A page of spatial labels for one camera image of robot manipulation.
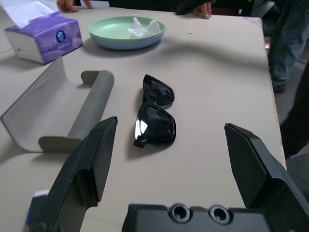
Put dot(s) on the thick white marker blue cap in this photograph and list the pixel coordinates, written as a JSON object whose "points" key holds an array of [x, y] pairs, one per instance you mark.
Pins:
{"points": [[36, 210]]}

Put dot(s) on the bystander black clothed torso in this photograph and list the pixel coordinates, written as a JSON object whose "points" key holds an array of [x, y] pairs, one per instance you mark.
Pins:
{"points": [[144, 3]]}

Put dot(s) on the bystander right hand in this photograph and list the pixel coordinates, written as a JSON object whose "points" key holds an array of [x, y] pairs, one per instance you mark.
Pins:
{"points": [[68, 6]]}

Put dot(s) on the light green plate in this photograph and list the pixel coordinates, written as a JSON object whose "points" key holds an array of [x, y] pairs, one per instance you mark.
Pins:
{"points": [[108, 29]]}

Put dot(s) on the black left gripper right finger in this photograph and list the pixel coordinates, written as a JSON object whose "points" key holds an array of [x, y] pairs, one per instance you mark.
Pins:
{"points": [[270, 188]]}

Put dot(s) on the black sunglasses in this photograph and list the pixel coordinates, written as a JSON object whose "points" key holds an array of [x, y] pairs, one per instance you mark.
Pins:
{"points": [[154, 125]]}

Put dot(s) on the grey glasses case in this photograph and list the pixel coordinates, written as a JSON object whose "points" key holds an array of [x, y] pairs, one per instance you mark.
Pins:
{"points": [[48, 104]]}

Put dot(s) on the purple tissue box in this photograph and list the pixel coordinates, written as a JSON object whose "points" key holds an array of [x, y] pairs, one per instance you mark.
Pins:
{"points": [[48, 41]]}

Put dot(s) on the bystander left hand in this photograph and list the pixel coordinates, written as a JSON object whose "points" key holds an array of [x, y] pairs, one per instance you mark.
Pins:
{"points": [[204, 10]]}

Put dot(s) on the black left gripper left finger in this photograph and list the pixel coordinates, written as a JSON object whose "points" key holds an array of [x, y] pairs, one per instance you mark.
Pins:
{"points": [[72, 188]]}

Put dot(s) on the light blue plate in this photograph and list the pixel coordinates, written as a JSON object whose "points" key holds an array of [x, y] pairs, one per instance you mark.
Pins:
{"points": [[120, 44]]}

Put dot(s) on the bystander in blue jeans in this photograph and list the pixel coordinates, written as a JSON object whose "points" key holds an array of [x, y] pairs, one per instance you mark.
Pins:
{"points": [[287, 48]]}

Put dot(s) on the white tissue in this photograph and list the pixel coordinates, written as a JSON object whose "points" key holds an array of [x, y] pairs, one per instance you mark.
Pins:
{"points": [[137, 31]]}

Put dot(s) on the bystander dark trouser leg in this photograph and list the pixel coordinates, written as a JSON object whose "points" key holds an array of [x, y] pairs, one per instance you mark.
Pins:
{"points": [[299, 120]]}

